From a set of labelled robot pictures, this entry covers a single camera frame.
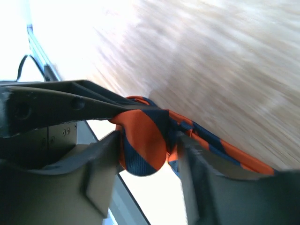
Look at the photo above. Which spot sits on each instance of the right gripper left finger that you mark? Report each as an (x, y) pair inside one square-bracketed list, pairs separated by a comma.
[(73, 191)]

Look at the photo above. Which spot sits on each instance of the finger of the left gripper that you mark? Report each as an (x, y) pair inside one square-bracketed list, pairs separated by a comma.
[(26, 106)]

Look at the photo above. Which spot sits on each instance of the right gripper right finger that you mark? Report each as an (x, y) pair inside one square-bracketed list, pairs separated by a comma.
[(217, 192)]

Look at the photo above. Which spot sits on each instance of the orange navy striped tie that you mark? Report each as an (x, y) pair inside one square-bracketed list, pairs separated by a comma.
[(148, 140)]

